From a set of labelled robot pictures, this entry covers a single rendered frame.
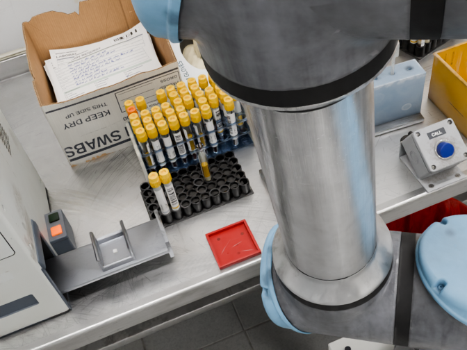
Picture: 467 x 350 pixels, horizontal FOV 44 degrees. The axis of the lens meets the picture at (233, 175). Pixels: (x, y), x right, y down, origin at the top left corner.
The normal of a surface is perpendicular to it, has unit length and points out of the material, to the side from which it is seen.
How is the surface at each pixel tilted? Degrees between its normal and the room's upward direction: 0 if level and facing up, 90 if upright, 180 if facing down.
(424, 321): 58
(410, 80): 90
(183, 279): 0
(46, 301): 90
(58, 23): 88
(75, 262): 0
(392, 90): 90
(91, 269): 0
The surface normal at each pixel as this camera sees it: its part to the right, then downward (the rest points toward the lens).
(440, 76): -0.93, 0.34
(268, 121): -0.57, 0.74
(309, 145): 0.00, 0.82
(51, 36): 0.38, 0.65
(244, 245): -0.13, -0.65
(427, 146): 0.06, -0.23
